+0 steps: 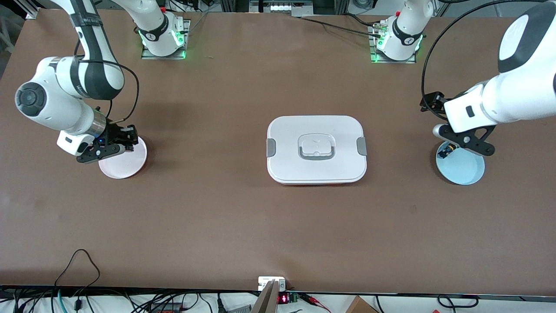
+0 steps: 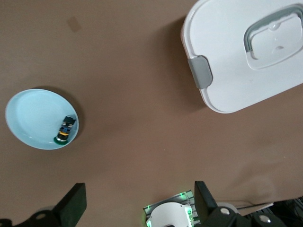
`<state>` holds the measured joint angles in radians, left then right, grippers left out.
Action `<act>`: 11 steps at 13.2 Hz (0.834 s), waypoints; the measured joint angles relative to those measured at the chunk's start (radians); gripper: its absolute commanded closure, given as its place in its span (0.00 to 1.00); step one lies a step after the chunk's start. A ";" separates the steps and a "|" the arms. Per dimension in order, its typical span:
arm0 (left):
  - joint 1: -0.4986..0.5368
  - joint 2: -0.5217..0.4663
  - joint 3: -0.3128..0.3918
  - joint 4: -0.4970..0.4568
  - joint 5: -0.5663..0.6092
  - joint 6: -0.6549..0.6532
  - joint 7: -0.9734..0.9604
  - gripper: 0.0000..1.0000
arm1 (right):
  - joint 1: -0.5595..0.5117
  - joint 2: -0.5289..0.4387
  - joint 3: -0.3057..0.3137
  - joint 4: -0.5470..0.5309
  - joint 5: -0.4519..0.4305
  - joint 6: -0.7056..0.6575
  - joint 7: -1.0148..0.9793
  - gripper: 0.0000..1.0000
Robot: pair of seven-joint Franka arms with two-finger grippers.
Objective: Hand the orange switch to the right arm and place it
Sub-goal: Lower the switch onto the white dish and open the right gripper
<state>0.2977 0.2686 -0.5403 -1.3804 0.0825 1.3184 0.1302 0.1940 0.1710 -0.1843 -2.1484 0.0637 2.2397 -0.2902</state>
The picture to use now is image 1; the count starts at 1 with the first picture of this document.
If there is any pink plate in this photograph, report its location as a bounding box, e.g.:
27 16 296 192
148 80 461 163
98 135 148 180

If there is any light blue plate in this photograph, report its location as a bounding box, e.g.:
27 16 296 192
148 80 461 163
436 140 485 186

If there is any aluminium corner profile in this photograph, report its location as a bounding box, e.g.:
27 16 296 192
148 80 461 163
13 0 40 20

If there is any small white box device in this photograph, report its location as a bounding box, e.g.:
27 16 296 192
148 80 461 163
258 276 286 292

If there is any brown cardboard box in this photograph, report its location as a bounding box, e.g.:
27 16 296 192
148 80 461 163
345 296 379 313

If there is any grey aluminium bar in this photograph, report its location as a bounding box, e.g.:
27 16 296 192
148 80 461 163
251 280 279 313

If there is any red black clip lead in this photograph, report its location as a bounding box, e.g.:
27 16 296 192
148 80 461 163
300 293 331 313

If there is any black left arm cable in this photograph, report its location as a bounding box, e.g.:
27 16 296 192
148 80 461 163
420 0 549 121

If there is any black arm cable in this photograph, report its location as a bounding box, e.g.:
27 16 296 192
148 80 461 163
74 37 140 123
420 0 549 121

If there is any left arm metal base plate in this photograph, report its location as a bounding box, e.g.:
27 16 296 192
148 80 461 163
369 21 417 64

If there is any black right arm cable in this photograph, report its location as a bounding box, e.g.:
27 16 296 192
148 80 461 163
74 37 140 123

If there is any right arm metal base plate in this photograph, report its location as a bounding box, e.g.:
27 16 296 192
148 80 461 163
141 19 191 60

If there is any short black table cable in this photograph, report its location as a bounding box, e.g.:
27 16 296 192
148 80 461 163
344 12 379 28

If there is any black looped cable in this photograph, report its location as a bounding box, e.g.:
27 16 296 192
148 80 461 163
53 249 101 300

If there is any long black table cable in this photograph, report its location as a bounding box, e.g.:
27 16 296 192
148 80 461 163
298 16 385 38

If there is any grey cable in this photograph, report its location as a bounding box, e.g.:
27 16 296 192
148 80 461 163
185 10 210 33

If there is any aluminium frame with power strip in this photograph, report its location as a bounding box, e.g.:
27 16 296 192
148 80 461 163
219 0 350 18

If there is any black coiled cable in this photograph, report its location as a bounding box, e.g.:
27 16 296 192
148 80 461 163
437 295 479 310

